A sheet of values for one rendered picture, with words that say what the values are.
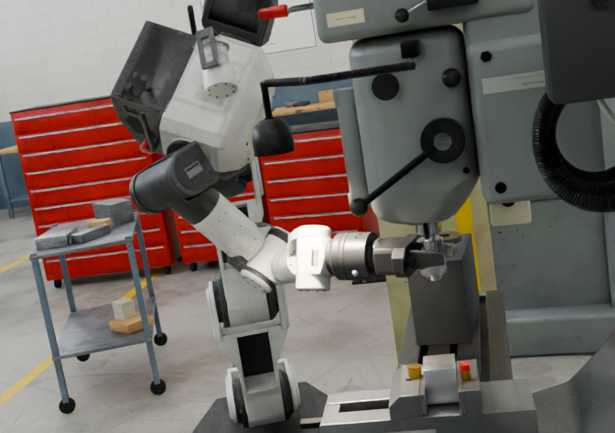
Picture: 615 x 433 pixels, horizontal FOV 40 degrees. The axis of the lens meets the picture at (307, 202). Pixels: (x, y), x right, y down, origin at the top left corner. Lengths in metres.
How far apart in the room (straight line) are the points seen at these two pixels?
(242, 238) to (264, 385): 0.65
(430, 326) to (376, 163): 0.56
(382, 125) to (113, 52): 10.13
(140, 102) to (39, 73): 10.12
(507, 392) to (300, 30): 9.39
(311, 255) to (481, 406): 0.42
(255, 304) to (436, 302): 0.54
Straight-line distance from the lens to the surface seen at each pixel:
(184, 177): 1.69
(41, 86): 11.90
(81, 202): 6.81
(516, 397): 1.43
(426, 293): 1.82
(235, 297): 2.15
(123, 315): 4.55
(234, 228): 1.77
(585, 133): 1.35
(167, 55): 1.84
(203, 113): 1.76
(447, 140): 1.32
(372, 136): 1.38
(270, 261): 1.79
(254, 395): 2.33
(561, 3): 1.08
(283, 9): 1.57
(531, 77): 1.33
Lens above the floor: 1.64
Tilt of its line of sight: 11 degrees down
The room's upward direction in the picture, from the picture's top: 9 degrees counter-clockwise
